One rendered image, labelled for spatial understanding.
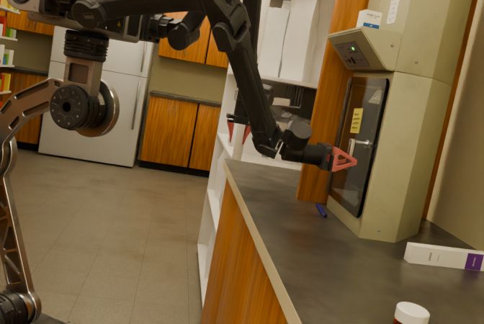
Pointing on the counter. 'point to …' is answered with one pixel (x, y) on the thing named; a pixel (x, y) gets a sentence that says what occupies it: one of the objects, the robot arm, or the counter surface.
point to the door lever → (354, 147)
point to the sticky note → (356, 120)
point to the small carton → (369, 19)
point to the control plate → (352, 55)
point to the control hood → (370, 47)
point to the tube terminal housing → (412, 94)
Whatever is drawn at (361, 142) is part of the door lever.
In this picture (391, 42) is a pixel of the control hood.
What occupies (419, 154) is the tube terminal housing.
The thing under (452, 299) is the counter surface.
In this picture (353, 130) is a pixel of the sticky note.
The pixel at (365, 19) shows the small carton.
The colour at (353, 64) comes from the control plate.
